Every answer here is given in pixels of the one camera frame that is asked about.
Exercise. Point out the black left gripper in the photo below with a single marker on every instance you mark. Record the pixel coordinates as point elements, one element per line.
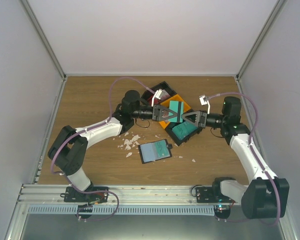
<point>159,113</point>

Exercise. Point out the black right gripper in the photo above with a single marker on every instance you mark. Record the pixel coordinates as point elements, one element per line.
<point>199,114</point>

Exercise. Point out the teal VIP card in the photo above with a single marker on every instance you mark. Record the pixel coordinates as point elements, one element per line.
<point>161,150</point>
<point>176,109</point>

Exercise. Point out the black leather card holder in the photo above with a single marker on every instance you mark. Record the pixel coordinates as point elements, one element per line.
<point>146,152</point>

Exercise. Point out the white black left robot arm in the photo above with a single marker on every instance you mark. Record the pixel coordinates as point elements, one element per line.
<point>69,148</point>

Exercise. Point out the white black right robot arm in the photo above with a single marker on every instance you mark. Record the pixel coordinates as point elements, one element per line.
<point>266,195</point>

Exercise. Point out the teal card stack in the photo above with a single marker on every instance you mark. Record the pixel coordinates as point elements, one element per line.
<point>183,130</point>

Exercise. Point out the black right card bin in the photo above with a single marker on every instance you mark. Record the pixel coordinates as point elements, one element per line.
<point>175,139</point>

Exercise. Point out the black card bin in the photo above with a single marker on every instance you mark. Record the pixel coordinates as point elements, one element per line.
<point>163,85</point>
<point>175,139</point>

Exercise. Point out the yellow middle card bin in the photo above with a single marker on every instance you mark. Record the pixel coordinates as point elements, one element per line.
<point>165,123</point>

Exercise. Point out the red white card stack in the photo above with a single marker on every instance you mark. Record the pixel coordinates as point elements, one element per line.
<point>165,96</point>

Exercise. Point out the black left card bin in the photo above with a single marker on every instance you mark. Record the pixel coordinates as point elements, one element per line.
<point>163,85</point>

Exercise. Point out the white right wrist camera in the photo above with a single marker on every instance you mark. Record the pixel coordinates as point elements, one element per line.
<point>204,101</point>

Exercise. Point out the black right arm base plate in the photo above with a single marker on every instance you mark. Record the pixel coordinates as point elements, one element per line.
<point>206,194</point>

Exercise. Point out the grey slotted cable duct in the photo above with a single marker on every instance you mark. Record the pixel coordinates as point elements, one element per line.
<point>187,210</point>

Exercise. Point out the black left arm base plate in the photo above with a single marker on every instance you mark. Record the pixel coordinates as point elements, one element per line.
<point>72,196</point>

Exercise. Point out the aluminium mounting rail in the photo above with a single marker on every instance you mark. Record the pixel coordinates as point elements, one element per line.
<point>127,194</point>

